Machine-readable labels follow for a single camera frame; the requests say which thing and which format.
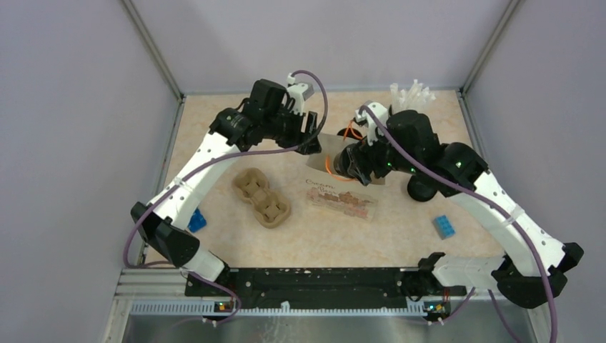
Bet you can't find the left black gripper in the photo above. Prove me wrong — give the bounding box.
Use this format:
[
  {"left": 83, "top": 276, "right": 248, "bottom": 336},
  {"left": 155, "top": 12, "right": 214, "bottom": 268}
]
[{"left": 263, "top": 104, "right": 322, "bottom": 155}]

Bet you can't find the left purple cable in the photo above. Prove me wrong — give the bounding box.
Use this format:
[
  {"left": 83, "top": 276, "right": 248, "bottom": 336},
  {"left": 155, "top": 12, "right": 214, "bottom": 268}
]
[{"left": 123, "top": 69, "right": 329, "bottom": 269}]

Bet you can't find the stack of black lids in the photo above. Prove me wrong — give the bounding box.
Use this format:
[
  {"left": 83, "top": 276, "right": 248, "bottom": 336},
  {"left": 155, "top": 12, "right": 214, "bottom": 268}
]
[{"left": 407, "top": 176, "right": 437, "bottom": 202}]

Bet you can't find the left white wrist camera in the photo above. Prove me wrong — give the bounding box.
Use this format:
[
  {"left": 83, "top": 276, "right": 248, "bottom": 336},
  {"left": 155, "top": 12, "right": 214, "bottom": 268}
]
[{"left": 286, "top": 73, "right": 314, "bottom": 116}]

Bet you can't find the single black coffee cup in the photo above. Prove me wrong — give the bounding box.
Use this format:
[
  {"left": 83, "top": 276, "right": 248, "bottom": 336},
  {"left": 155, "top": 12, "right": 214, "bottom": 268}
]
[{"left": 333, "top": 144, "right": 359, "bottom": 179}]

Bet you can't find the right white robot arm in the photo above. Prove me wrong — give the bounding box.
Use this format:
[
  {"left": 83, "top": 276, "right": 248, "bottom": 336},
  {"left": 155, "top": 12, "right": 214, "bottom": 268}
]
[{"left": 334, "top": 105, "right": 584, "bottom": 309}]

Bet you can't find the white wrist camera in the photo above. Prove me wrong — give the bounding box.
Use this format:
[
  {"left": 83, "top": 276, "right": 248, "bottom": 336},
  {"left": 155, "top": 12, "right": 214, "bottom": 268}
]
[
  {"left": 354, "top": 101, "right": 389, "bottom": 146},
  {"left": 286, "top": 73, "right": 314, "bottom": 116}
]

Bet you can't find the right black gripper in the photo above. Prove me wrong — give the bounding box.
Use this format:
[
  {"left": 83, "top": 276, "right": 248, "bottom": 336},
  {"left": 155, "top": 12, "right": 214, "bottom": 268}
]
[{"left": 347, "top": 121, "right": 419, "bottom": 186}]

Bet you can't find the beige paper takeout bag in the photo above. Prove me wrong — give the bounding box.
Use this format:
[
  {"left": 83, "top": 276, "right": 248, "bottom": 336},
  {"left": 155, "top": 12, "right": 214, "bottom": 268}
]
[{"left": 303, "top": 126, "right": 386, "bottom": 222}]

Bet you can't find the blue toy block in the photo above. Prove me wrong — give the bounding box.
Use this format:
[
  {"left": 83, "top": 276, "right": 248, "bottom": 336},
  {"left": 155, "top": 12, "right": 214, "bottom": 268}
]
[
  {"left": 187, "top": 208, "right": 207, "bottom": 234},
  {"left": 432, "top": 215, "right": 456, "bottom": 239}
]

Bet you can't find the brown pulp cup carrier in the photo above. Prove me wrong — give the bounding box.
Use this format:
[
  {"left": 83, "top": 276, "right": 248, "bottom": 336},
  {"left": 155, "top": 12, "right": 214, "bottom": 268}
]
[{"left": 232, "top": 168, "right": 292, "bottom": 229}]

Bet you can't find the bundle of white straws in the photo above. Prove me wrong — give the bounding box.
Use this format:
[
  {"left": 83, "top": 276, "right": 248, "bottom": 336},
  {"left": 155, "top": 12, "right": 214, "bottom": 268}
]
[{"left": 389, "top": 79, "right": 436, "bottom": 114}]

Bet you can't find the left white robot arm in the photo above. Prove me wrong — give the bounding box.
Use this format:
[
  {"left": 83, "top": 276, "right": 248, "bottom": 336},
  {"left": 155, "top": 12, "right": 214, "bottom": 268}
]
[{"left": 131, "top": 74, "right": 326, "bottom": 296}]

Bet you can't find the blue toy block right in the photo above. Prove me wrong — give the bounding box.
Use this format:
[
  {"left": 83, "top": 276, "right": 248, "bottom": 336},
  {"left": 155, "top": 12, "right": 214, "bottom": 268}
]
[{"left": 432, "top": 215, "right": 456, "bottom": 239}]

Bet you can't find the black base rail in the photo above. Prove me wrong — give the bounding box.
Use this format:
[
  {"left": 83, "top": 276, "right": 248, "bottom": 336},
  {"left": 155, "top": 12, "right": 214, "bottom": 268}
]
[{"left": 227, "top": 267, "right": 427, "bottom": 312}]

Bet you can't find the blue toy block left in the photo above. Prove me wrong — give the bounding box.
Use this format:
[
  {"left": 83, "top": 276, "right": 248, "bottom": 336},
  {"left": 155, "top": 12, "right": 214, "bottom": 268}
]
[{"left": 187, "top": 208, "right": 207, "bottom": 234}]

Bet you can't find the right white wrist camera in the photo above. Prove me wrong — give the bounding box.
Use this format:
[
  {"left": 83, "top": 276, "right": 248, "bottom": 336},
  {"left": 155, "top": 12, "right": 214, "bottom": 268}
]
[{"left": 354, "top": 101, "right": 389, "bottom": 146}]

